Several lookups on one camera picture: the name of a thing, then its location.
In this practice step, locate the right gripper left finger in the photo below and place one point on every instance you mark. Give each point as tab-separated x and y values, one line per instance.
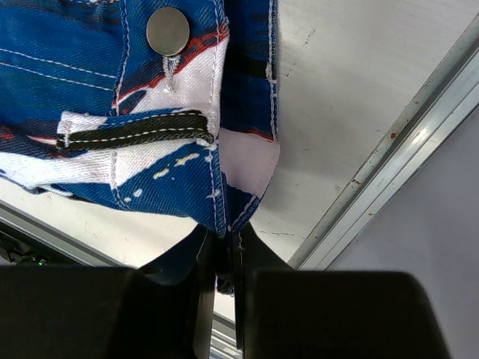
53	307

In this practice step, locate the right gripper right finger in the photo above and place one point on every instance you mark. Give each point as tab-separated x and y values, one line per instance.
286	313

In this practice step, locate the aluminium rail frame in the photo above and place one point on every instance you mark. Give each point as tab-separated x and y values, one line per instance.
445	100

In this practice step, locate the blue patterned trousers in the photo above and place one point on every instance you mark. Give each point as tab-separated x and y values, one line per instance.
164	107

